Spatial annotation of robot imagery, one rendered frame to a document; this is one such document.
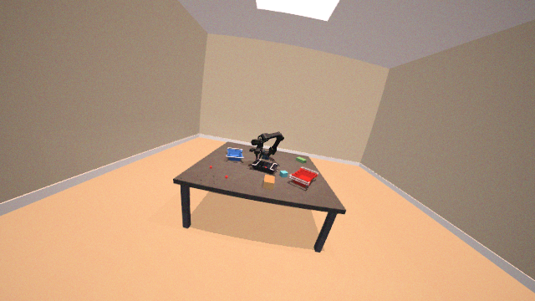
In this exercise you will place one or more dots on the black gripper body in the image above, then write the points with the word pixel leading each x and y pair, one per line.
pixel 263 153

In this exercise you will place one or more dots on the orange block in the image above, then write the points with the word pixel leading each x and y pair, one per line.
pixel 268 182

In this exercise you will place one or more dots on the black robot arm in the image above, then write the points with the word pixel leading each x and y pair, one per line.
pixel 265 137

